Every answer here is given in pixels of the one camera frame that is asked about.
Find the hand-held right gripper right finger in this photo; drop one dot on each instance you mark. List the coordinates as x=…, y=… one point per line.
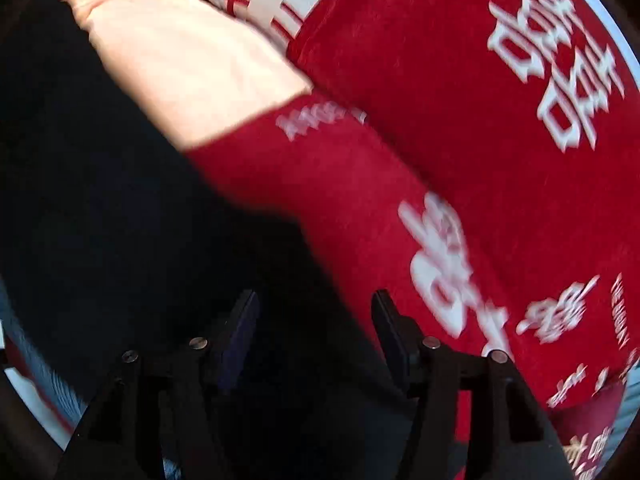
x=392, y=342

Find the red printed quilt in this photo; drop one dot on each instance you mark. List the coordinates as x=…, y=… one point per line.
x=425, y=60

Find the dark red printed cushion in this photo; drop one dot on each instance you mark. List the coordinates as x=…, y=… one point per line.
x=585, y=425

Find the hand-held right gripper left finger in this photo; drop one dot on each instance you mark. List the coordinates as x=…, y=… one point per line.
x=240, y=342

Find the cream cloth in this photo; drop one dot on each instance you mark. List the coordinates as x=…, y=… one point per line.
x=185, y=70

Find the black pants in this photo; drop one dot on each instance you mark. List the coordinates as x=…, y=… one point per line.
x=125, y=210

